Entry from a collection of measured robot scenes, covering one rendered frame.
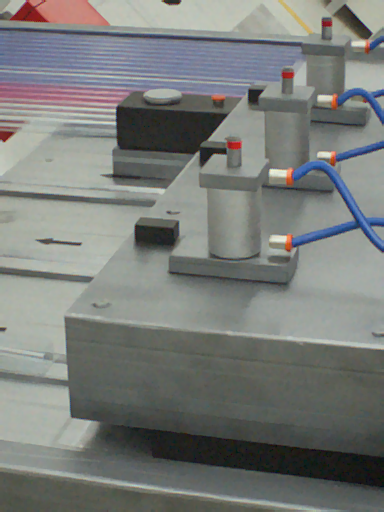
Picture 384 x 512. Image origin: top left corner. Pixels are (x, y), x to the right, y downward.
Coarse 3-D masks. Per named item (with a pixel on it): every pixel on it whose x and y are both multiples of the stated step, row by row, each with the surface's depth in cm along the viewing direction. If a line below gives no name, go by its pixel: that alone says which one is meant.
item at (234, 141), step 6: (228, 138) 54; (234, 138) 54; (240, 138) 54; (228, 144) 54; (234, 144) 54; (240, 144) 54; (228, 150) 54; (234, 150) 54; (240, 150) 54; (228, 156) 54; (234, 156) 54; (240, 156) 54; (228, 162) 54; (234, 162) 54; (240, 162) 54
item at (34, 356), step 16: (0, 336) 61; (16, 336) 61; (0, 352) 60; (16, 352) 60; (32, 352) 60; (48, 352) 61; (0, 368) 61; (16, 368) 61; (32, 368) 60; (48, 368) 61
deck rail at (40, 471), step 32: (0, 448) 52; (32, 448) 52; (0, 480) 51; (32, 480) 51; (64, 480) 51; (96, 480) 50; (128, 480) 50; (160, 480) 50; (192, 480) 50; (224, 480) 50; (256, 480) 50; (288, 480) 50
